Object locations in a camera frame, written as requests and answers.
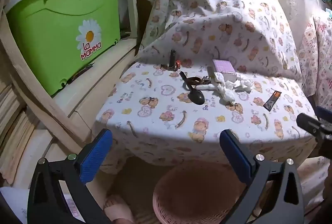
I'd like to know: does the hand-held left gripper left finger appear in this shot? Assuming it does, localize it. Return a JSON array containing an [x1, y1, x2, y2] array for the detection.
[[27, 129, 113, 224]]

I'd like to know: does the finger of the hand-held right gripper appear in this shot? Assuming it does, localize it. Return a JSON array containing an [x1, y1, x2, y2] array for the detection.
[[315, 105, 332, 124], [296, 113, 332, 160]]

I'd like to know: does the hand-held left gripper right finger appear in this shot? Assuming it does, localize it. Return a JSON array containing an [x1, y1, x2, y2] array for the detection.
[[219, 129, 304, 224]]

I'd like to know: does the black orange snack wrapper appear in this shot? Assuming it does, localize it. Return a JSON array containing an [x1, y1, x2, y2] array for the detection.
[[263, 91, 282, 112]]

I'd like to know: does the pink plastic mesh basket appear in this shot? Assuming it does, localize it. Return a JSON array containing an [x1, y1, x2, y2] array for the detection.
[[153, 160, 262, 224]]

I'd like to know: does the white tissue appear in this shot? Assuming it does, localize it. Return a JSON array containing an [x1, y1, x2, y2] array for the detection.
[[214, 72, 255, 107]]

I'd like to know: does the black plastic spoon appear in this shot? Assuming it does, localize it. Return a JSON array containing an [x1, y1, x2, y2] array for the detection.
[[179, 71, 205, 105]]

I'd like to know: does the pink patterned cloth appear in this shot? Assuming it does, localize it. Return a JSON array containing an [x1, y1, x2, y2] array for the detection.
[[298, 14, 332, 105]]

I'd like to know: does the bear printed white cloth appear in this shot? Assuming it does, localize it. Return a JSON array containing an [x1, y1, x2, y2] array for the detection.
[[95, 0, 315, 175]]

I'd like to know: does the white tube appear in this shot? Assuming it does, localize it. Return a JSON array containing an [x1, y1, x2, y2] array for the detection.
[[194, 84, 218, 91]]

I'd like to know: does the pink striped small box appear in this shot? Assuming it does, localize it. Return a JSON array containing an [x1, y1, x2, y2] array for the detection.
[[212, 59, 237, 82]]

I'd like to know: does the black lighter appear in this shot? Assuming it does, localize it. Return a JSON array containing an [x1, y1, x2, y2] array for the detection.
[[169, 50, 177, 69]]

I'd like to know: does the white lace curtain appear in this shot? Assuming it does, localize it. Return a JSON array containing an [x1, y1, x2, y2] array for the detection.
[[279, 0, 325, 46]]

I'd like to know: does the green plastic tub white lid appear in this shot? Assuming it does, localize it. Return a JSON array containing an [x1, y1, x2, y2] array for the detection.
[[5, 0, 124, 97]]

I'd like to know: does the wooden shelf frame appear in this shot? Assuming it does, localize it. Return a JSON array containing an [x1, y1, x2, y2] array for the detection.
[[0, 0, 140, 188]]

